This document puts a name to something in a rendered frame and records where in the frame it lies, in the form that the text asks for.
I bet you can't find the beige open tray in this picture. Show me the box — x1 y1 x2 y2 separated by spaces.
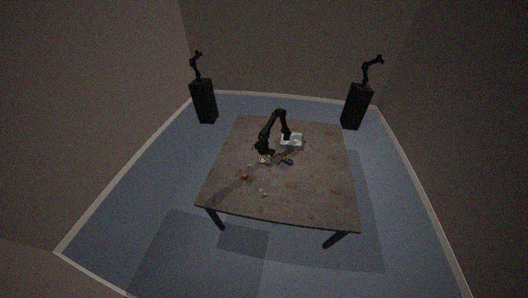
258 153 271 165

